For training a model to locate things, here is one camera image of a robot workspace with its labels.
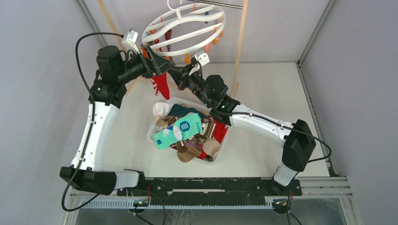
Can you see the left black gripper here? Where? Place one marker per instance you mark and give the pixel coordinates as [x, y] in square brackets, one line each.
[156, 65]

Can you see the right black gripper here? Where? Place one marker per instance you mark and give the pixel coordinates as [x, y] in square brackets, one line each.
[189, 71]

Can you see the white round clip hanger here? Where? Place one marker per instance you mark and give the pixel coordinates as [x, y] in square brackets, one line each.
[184, 30]

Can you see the mint green sock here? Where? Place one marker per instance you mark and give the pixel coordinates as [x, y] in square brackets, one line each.
[173, 129]

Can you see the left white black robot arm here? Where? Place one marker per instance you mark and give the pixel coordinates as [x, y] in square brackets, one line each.
[86, 172]

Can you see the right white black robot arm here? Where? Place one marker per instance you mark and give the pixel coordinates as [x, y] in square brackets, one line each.
[295, 138]

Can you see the brown striped socks pile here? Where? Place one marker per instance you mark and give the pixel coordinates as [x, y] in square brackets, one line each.
[210, 147]

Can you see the red white striped hanging sock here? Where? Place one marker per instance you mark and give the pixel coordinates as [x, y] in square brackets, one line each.
[160, 85]

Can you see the dark teal patterned sock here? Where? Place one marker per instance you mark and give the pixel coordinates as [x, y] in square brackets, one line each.
[181, 111]

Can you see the white sock in basket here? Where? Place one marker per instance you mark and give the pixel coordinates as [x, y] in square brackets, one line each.
[161, 109]

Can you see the red garment in basket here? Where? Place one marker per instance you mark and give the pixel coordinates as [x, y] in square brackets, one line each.
[220, 131]

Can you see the tan brown sock in basket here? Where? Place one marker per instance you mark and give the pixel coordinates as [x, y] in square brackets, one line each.
[187, 151]

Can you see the metal rack rod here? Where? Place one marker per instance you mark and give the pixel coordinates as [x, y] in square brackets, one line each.
[218, 4]

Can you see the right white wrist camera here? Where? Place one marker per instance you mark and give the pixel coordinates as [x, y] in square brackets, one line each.
[202, 58]

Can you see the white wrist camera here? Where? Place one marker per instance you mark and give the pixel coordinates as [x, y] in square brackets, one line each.
[129, 41]
[202, 58]

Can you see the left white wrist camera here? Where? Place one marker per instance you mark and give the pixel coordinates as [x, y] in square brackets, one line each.
[129, 41]

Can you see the wooden hanger rack frame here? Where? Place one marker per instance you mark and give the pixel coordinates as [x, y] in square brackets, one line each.
[122, 15]

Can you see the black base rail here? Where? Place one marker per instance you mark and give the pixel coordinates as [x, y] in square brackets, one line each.
[249, 191]

